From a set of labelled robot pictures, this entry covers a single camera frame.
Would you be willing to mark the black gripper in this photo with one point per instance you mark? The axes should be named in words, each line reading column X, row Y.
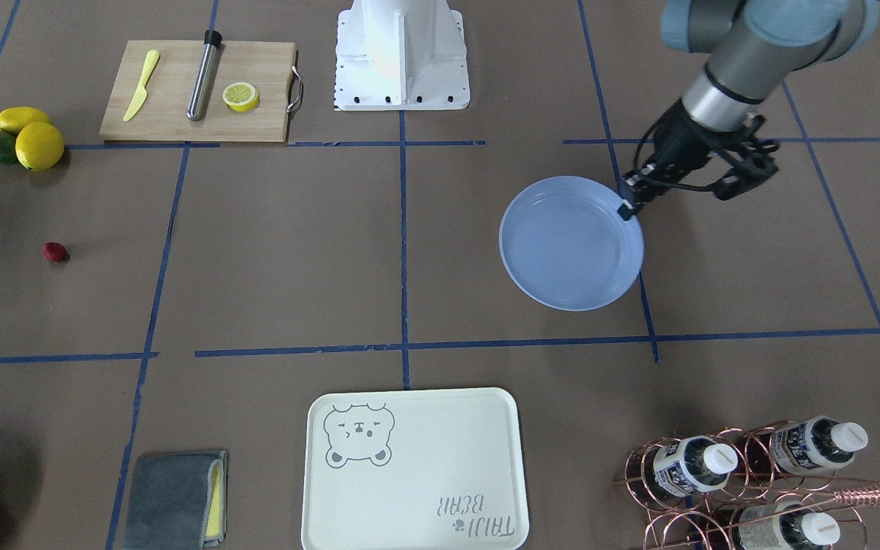
column 677, row 142

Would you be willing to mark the blue plate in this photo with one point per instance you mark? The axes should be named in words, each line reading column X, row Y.
column 564, row 242

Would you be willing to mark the red strawberry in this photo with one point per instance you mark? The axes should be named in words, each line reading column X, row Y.
column 55, row 252

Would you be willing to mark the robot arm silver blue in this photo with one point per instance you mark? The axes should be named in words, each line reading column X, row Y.
column 751, row 47

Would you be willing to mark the bottle white cap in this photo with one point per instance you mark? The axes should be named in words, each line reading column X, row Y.
column 785, row 525
column 818, row 445
column 691, row 465

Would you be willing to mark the cream bear tray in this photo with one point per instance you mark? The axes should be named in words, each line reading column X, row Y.
column 414, row 469

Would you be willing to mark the bottle white cap lower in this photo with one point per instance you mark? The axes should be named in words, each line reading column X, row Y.
column 785, row 525

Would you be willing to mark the copper twisted bar spoon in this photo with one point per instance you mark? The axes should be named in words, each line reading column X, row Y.
column 835, row 497

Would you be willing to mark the lemon half slice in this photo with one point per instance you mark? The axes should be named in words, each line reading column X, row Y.
column 241, row 96

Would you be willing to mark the steel cylinder muddler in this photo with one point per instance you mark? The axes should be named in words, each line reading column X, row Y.
column 201, row 91

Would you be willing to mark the yellow plastic knife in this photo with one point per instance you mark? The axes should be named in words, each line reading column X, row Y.
column 140, row 92

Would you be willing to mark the yellow sponge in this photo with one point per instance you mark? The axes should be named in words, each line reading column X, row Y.
column 214, row 529

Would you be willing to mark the grey folded cloth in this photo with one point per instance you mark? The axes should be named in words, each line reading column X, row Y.
column 169, row 500

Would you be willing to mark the yellow lemon round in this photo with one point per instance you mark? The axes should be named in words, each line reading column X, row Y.
column 39, row 146

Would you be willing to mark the yellow lemon upper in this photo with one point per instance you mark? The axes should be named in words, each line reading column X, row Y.
column 14, row 119

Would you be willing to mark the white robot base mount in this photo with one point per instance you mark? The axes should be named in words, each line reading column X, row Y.
column 400, row 56

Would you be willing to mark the copper wire bottle rack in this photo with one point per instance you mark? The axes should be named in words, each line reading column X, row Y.
column 697, row 522

